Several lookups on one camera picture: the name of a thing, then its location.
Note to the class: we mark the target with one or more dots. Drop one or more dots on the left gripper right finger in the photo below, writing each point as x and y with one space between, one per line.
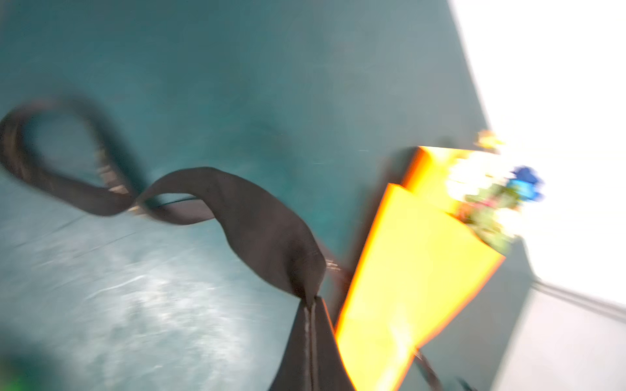
327 369

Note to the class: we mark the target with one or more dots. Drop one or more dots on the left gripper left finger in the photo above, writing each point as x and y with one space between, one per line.
294 373

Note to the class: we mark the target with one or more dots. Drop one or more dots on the orange wrapping paper sheet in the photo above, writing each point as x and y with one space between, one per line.
419 268

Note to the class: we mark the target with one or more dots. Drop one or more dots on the pink fake flower stem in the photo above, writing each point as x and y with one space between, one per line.
493 215

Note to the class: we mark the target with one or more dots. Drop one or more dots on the blue fake flower stem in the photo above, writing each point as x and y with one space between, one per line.
524 184

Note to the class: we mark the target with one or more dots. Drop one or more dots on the green table mat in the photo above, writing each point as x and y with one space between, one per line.
321 103

